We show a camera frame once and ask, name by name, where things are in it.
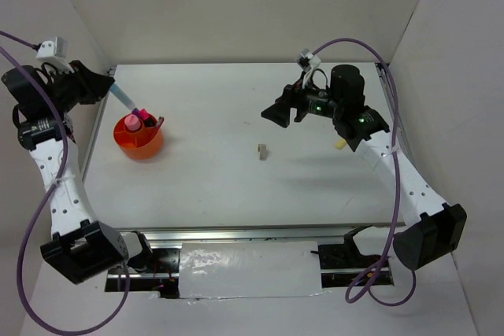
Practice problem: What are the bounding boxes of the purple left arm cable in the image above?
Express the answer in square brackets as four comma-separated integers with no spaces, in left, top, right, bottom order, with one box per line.
[0,30,131,334]

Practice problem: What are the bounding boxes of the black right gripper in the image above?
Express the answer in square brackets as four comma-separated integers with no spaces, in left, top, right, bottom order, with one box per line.
[261,71,343,127]

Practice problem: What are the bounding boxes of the purple marker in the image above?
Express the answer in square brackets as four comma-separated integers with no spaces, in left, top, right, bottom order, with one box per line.
[131,108,141,118]

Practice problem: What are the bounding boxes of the pink highlighter black cap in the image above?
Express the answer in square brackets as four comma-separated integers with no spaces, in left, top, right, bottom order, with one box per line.
[138,109,157,127]

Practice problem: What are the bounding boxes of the orange round organizer container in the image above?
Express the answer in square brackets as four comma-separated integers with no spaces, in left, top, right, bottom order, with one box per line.
[113,116,164,161]

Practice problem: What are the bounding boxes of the white and yellow eraser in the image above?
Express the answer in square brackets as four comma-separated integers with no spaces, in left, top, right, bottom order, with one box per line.
[258,144,268,161]

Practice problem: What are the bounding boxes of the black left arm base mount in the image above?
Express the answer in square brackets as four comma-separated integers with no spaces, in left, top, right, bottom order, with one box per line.
[123,231,172,273]

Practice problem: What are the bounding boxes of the yellow highlighter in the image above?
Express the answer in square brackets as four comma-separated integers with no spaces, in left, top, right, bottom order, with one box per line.
[335,139,347,150]

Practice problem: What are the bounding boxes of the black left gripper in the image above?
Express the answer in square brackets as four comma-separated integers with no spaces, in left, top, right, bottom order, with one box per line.
[48,60,116,113]

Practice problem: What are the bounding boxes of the pink eraser in container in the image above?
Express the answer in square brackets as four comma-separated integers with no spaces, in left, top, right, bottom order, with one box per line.
[124,114,142,132]

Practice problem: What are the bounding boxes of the aluminium right side rail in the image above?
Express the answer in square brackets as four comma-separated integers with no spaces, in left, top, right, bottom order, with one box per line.
[362,64,415,191]

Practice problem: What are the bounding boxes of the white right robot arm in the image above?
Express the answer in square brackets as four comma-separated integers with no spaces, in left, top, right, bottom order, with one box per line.
[261,65,467,271]

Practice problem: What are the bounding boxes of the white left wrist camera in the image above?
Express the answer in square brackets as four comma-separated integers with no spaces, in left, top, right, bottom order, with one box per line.
[35,36,72,72]

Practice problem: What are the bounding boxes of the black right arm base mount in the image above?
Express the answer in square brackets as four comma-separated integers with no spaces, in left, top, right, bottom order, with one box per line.
[310,226,381,270]

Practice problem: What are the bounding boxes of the light blue highlighter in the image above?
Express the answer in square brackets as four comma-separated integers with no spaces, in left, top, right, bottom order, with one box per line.
[109,83,136,112]

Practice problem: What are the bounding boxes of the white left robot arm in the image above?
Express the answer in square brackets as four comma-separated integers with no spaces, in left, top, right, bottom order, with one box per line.
[1,61,156,284]

